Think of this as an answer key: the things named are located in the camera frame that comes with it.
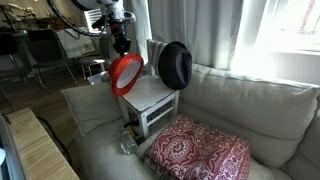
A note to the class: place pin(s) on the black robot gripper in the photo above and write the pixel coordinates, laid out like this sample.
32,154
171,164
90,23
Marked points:
121,41

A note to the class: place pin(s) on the dark grey fedora hat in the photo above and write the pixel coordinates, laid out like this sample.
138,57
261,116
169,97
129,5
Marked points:
174,65

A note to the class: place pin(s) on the red sequin hat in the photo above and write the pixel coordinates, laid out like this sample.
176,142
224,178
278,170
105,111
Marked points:
124,71

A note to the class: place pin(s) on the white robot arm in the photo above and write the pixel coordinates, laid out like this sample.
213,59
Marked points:
115,17

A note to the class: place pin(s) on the striped cloth on chair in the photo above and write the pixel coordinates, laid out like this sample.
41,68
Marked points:
154,49

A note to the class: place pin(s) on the yellow black object under chair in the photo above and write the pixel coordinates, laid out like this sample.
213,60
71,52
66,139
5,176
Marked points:
130,127

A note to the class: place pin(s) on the cream fabric sofa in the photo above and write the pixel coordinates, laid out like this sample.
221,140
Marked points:
228,127

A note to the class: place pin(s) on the white tote bag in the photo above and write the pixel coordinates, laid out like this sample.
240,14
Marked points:
75,44

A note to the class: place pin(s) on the clear plastic water bottle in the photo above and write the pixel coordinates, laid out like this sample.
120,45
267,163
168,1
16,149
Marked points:
127,142

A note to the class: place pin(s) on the red patterned folded blanket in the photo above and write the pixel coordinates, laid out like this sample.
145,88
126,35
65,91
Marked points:
190,150

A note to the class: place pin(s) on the light wooden table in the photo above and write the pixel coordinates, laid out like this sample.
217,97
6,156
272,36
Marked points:
39,156

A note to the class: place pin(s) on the white curtain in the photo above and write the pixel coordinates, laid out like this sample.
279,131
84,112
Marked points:
269,38

